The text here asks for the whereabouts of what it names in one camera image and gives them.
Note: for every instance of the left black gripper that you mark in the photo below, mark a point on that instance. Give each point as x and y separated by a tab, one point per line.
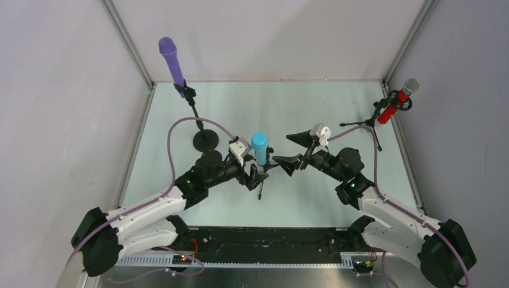
249	174

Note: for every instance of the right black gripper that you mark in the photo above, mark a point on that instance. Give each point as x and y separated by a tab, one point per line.
304	159

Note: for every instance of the black tripod clip stand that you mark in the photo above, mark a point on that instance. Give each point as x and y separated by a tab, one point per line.
266	167

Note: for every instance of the teal microphone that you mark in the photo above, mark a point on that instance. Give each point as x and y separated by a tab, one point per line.
259	144

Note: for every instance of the round base mic stand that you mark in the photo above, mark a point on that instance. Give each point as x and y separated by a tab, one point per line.
205	139

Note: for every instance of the black tripod shock-mount stand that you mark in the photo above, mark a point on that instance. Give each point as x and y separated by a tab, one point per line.
372	121

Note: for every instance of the red glitter microphone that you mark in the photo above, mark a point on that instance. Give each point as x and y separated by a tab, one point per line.
399	100

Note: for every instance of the purple microphone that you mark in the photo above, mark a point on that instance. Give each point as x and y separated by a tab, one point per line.
169	52

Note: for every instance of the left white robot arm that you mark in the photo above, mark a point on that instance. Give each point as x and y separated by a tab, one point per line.
103	238

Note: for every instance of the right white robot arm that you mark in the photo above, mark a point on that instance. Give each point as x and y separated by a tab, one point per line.
440	249

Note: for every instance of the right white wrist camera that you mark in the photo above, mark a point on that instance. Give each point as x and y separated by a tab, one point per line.
320	134

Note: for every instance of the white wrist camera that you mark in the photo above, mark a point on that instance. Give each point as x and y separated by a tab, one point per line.
241	150
320	134

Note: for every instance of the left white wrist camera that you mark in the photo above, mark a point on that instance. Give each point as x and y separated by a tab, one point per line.
241	150

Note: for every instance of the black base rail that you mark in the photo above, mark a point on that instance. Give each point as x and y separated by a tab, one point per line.
250	245

